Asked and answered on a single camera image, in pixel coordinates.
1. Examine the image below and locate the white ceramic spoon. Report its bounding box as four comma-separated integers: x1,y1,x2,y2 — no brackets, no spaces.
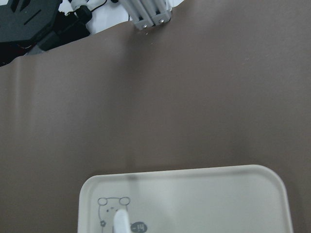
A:
113,209,131,233

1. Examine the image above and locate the pale green tray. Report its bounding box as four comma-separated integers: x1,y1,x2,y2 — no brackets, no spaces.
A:
78,165,293,233

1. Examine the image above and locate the aluminium frame post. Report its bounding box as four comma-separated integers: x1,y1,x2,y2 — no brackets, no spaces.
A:
119,0,172,30

